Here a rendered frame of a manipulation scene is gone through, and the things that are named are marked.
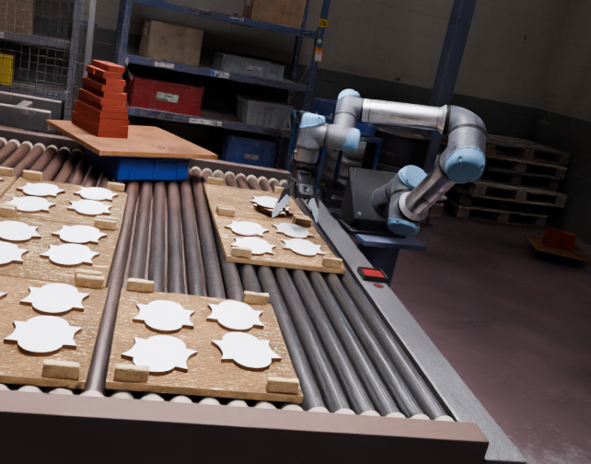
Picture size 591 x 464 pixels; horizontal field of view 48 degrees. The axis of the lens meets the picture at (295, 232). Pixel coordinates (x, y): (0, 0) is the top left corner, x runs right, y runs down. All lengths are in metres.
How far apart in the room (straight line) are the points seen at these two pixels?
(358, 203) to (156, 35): 4.03
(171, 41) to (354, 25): 2.10
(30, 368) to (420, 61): 6.95
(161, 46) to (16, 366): 5.30
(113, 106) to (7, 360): 1.58
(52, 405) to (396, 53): 6.89
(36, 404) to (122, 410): 0.13
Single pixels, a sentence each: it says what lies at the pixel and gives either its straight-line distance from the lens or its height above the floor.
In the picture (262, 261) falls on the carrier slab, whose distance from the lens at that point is 1.90.
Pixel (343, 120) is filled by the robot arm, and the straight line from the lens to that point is 2.17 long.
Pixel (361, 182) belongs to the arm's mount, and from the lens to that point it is 2.67.
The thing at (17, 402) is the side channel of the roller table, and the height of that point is 0.95.
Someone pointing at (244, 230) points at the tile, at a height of 0.94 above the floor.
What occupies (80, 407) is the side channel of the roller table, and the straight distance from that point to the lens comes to 1.12.
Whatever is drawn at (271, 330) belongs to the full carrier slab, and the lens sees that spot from 1.48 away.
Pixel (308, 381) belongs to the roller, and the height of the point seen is 0.92.
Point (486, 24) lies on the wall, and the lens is 8.23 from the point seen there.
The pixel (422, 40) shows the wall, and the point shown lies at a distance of 7.84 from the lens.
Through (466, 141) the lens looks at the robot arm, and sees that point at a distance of 2.13.
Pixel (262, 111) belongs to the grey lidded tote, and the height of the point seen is 0.78.
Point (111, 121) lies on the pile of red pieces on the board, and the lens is 2.70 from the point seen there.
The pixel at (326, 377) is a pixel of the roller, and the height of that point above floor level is 0.92.
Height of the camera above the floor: 1.56
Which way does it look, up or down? 16 degrees down
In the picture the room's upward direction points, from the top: 11 degrees clockwise
